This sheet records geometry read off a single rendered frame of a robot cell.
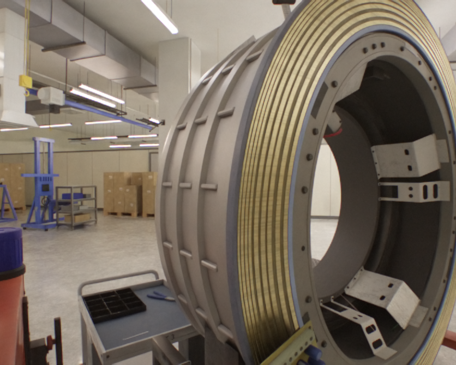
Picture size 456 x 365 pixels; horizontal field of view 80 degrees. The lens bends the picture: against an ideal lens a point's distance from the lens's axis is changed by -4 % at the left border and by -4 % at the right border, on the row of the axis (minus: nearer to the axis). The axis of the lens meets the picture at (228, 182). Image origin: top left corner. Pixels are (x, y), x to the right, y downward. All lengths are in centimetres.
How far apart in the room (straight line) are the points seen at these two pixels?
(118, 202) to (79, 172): 293
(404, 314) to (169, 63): 612
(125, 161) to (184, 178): 1006
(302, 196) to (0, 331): 67
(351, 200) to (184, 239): 108
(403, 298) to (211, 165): 104
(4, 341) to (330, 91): 85
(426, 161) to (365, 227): 42
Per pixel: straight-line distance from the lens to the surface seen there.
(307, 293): 71
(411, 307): 146
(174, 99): 636
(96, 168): 1159
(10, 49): 502
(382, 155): 154
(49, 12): 535
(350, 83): 101
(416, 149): 149
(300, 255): 67
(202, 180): 68
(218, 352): 88
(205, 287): 74
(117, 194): 967
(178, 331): 122
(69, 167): 1246
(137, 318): 138
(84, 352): 173
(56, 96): 662
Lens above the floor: 127
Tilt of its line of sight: 1 degrees down
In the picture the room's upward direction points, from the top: straight up
